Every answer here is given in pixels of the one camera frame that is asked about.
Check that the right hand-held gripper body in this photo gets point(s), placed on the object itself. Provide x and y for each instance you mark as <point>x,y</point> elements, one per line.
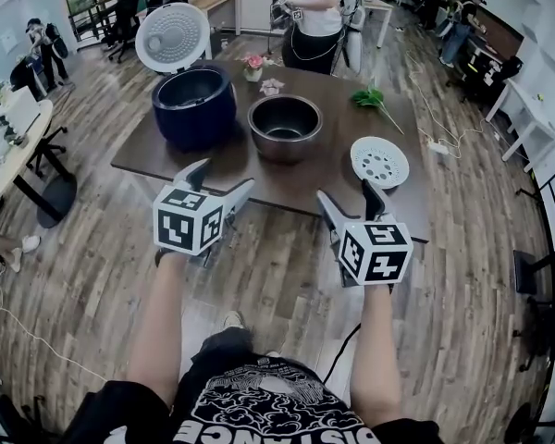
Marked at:
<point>384,266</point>

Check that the white power strip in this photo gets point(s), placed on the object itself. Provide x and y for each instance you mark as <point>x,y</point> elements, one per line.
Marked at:
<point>438,147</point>

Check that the dark blue rice cooker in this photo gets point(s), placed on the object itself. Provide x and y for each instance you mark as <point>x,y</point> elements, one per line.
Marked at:
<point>194,123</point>

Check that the white box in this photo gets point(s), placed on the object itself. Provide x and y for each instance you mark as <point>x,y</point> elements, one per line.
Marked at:
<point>18,109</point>

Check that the pink flower in white pot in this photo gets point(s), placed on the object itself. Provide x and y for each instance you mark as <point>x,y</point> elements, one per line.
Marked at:
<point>253,63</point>

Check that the person's left forearm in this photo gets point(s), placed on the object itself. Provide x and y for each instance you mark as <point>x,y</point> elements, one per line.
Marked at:
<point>162,331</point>

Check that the small pale pink potted flower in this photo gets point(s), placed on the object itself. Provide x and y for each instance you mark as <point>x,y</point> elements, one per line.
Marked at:
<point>270,86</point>

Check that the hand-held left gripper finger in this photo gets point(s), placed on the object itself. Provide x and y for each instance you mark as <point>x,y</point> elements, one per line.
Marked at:
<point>195,174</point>
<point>240,194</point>

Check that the person's black trousers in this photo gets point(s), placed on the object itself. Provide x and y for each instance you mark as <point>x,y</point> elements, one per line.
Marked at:
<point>231,347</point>

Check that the person's left white shoe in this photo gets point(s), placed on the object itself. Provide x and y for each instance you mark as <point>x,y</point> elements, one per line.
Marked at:
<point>233,319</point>

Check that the white desk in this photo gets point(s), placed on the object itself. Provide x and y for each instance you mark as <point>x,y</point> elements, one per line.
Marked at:
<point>532,109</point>

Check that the dark brown wooden table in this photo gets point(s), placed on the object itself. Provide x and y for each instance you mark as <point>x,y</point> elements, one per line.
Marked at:
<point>296,188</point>

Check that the round beige table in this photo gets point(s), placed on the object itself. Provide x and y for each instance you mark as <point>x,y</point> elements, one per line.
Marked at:
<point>9,169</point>

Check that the metal pot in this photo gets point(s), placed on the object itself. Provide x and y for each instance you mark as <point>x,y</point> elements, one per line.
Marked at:
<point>282,148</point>

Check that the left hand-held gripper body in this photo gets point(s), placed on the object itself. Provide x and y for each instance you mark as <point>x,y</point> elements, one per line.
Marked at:
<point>178,229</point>

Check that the person's right forearm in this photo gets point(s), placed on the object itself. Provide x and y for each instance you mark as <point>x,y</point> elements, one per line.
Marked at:
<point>379,354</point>

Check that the green artificial leaf sprig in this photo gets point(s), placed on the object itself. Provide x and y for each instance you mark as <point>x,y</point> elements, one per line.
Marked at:
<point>367,97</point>

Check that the whiteboard on black stand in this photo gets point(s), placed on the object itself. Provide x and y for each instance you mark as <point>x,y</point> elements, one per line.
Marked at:
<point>525,271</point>

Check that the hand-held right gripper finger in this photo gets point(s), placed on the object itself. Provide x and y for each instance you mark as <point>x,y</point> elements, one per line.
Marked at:
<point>334,213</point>
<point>374,204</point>

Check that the person's black printed t-shirt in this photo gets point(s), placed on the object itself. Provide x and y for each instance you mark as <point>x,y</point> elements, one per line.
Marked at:
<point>268,410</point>

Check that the white steamer tray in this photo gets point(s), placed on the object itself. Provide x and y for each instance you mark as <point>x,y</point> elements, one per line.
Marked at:
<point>379,179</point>

